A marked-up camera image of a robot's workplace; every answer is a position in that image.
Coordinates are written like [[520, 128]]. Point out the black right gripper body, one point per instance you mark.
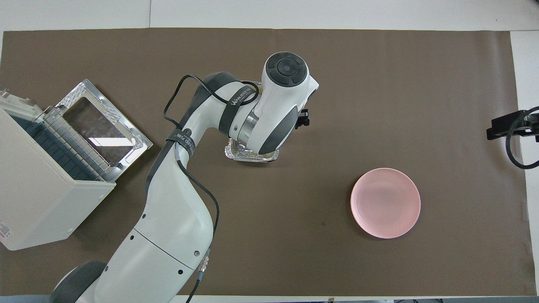
[[524, 122]]

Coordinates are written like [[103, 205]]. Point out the aluminium foil tray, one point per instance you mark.
[[248, 156]]

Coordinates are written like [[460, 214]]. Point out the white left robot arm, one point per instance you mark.
[[168, 219]]

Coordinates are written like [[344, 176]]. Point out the glass oven door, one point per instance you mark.
[[105, 130]]

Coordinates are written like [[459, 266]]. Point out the white toaster oven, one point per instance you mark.
[[38, 202]]

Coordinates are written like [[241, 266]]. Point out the brown table mat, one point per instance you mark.
[[337, 105]]

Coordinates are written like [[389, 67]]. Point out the pink plate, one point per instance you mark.
[[385, 202]]

